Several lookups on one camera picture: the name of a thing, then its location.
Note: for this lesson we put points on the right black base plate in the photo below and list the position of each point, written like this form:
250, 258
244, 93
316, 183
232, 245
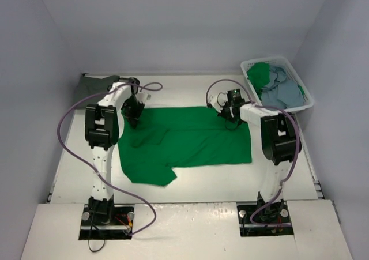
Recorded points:
272, 221

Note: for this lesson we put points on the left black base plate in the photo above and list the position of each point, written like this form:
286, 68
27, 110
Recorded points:
119, 227

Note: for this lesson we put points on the white laundry basket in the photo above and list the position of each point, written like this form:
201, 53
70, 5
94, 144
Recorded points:
291, 74

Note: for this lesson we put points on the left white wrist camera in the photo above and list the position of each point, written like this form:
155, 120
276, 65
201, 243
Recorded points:
143, 97

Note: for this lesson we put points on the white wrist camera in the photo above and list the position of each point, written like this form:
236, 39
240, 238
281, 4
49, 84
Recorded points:
143, 97
217, 101

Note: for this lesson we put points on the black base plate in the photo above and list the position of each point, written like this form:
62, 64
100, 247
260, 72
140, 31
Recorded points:
119, 227
272, 221

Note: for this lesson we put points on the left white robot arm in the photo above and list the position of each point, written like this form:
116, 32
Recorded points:
104, 124

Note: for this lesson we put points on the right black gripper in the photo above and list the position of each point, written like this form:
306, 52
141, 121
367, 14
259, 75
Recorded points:
229, 114

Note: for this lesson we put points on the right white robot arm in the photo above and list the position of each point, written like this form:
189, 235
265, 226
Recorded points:
280, 144

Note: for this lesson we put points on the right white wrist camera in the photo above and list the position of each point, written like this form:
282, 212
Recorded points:
217, 101

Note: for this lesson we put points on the green t shirt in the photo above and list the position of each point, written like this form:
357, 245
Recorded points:
258, 75
179, 137

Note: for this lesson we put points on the light blue t shirt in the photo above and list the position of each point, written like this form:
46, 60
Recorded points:
280, 91

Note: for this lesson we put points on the grey t shirt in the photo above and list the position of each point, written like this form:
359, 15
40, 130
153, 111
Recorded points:
88, 86

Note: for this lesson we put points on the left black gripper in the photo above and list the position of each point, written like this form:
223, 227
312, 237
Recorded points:
132, 113

